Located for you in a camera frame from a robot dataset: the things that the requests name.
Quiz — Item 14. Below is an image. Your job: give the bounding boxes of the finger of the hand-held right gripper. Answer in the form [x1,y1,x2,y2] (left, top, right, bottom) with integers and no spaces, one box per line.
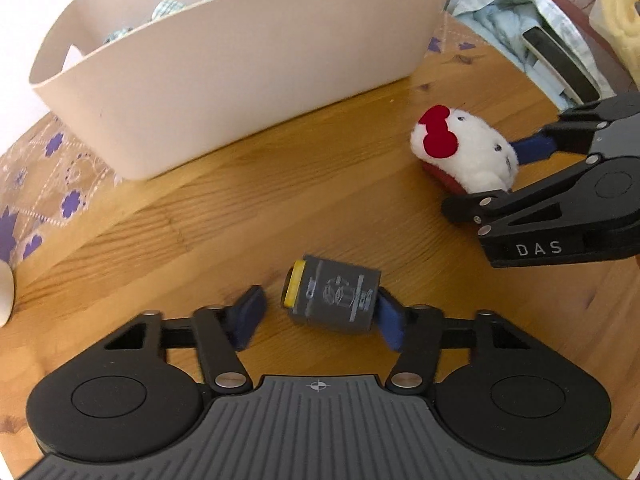
[441,156,602,227]
[512,98,640,165]

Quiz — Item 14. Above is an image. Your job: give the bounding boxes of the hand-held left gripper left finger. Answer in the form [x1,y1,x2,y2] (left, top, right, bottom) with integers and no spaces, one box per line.
[102,285,266,394]

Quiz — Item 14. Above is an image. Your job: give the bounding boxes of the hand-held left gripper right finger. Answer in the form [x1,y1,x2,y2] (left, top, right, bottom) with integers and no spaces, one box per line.
[375,287,539,394]

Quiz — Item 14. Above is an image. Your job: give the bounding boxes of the white cat plush toy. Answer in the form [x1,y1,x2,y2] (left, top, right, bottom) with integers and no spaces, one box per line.
[410,105,521,196]

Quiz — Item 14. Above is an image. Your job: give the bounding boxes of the grey box with yellow cap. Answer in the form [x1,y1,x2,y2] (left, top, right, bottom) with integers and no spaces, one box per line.
[282,255,381,335]

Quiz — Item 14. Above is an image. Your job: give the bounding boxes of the beige plastic basket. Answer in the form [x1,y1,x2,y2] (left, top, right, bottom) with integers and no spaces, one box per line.
[29,0,460,181]

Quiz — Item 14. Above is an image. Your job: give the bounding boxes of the green checked scrunchie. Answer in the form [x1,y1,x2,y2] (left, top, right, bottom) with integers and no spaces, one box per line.
[102,0,192,44]

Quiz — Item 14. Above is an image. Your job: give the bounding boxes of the wooden desktop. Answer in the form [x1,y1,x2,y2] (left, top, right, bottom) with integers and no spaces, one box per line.
[0,12,640,392]

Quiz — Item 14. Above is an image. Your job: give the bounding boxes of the light blue cloth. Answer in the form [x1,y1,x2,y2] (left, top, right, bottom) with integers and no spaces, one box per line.
[447,0,617,112]

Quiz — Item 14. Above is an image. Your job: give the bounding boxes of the cream foam roll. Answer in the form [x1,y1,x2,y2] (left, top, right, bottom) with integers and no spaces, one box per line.
[588,0,640,69]

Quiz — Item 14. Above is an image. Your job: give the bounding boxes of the white bottle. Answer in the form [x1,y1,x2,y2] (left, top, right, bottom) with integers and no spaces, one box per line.
[0,262,16,326]

